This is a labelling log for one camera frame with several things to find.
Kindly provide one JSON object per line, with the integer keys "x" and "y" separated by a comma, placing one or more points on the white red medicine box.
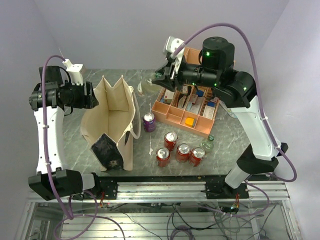
{"x": 168, "y": 96}

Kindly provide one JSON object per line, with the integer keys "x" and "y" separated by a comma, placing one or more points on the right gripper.
{"x": 168, "y": 77}

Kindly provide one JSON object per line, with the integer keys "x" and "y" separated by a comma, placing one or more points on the orange plastic desk organizer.
{"x": 189, "y": 102}

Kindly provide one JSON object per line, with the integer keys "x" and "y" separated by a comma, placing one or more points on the purple soda can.
{"x": 149, "y": 122}

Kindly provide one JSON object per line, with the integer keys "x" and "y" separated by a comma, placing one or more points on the red soda can right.
{"x": 197, "y": 154}

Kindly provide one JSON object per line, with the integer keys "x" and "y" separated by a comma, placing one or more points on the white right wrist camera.
{"x": 174, "y": 49}

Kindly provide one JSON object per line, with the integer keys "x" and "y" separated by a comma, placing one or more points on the aluminium mounting rail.
{"x": 154, "y": 192}

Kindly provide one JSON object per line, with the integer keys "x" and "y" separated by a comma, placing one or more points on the white box right slot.
{"x": 208, "y": 112}

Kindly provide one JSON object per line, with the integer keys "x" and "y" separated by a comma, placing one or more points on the cream canvas tote bag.
{"x": 111, "y": 127}

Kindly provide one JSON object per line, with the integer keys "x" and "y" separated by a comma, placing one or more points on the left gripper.
{"x": 89, "y": 101}

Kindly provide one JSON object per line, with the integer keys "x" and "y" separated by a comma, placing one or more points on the red soda can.
{"x": 163, "y": 157}
{"x": 197, "y": 154}
{"x": 183, "y": 152}
{"x": 170, "y": 140}

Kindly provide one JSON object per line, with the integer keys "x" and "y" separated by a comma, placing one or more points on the red soda can middle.
{"x": 183, "y": 152}

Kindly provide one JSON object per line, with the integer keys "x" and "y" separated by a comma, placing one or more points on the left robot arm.
{"x": 59, "y": 93}

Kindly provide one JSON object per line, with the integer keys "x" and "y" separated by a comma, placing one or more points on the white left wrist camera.
{"x": 75, "y": 71}

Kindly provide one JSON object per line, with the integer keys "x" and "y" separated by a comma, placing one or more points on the blue toothbrush blister pack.
{"x": 228, "y": 110}

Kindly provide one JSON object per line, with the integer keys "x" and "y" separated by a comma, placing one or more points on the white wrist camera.
{"x": 174, "y": 49}
{"x": 75, "y": 71}

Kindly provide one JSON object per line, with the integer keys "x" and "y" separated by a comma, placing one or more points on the red soda can rear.
{"x": 170, "y": 140}

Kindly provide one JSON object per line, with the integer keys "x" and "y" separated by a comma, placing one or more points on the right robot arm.
{"x": 238, "y": 91}

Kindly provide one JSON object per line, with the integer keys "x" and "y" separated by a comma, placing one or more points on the red soda can left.
{"x": 163, "y": 157}

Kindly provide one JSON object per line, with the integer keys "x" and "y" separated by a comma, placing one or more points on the clear bottle green cap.
{"x": 208, "y": 144}

